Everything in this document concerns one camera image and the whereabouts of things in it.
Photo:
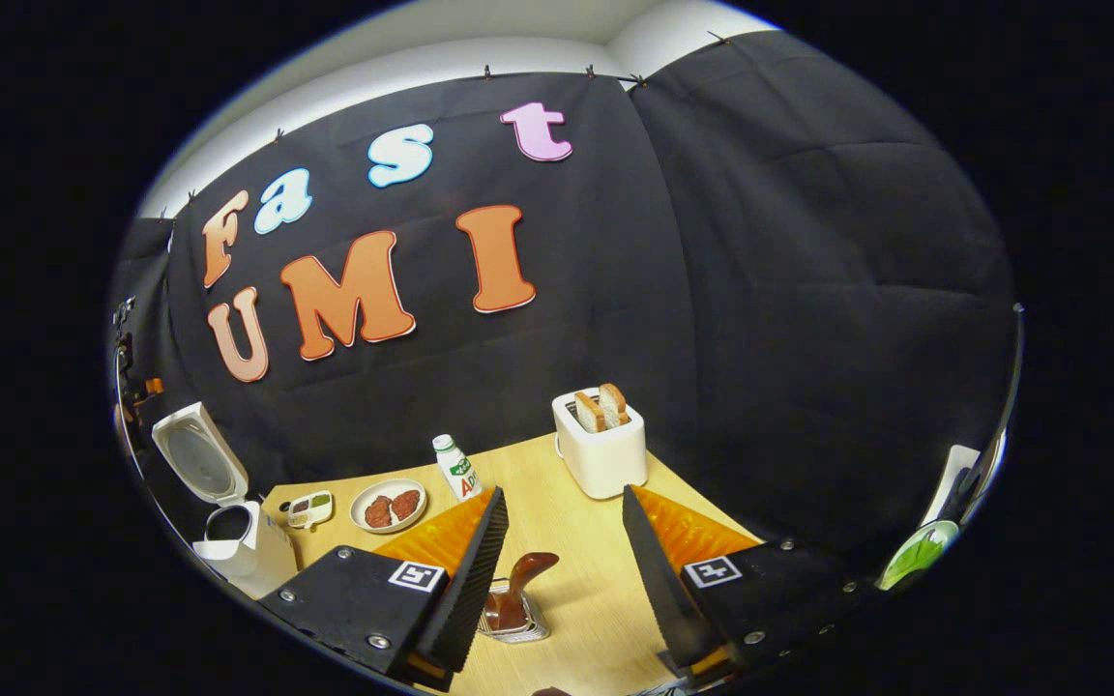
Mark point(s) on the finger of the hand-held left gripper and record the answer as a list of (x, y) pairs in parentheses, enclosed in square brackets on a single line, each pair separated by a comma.
[(152, 387)]

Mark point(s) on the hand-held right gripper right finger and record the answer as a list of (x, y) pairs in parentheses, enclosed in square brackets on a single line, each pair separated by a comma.
[(670, 590)]

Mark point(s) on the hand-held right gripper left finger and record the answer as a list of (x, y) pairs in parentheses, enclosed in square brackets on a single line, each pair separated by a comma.
[(467, 590)]

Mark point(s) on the dark brown wooden spoon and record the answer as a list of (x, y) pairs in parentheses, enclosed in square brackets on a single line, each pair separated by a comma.
[(518, 594)]

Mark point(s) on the white rice cooker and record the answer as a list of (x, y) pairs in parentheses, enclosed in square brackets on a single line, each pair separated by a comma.
[(272, 561)]

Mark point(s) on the red meat slice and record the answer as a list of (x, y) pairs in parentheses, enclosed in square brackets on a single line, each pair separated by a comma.
[(378, 512), (405, 505)]

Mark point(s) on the white green-label drink bottle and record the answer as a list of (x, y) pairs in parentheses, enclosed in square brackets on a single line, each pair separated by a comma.
[(455, 469)]

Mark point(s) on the white round plate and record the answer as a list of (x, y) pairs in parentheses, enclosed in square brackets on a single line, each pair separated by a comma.
[(388, 484)]

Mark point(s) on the white toaster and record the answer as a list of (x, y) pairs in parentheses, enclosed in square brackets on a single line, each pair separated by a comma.
[(600, 459)]

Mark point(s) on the white divided bean dish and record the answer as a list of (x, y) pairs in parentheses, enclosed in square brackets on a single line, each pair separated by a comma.
[(308, 522)]

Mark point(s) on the toast bread slice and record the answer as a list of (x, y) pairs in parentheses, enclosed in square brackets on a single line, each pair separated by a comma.
[(615, 404), (590, 413)]

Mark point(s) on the green rounded object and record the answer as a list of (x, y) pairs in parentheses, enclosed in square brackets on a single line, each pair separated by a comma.
[(920, 556)]

